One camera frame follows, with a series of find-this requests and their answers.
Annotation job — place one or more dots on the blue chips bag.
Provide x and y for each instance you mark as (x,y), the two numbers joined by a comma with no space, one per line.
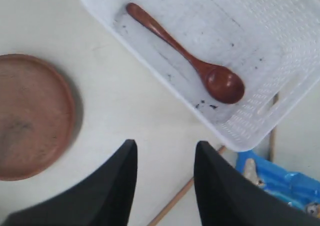
(293,188)

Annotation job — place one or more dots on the white perforated plastic basket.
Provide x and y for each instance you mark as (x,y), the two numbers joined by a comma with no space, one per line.
(273,45)

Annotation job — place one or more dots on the brown wooden chopstick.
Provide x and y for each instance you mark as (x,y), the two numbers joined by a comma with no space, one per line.
(271,148)
(171,204)

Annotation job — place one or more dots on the brown wooden spoon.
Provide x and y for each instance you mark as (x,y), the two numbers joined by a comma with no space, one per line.
(220,82)

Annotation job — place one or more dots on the brown round plate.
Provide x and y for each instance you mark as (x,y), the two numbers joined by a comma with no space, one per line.
(37,116)

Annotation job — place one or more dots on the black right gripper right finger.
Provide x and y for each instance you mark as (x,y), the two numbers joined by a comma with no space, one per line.
(225,198)

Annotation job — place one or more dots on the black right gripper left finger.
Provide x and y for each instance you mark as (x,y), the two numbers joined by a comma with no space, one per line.
(104,198)

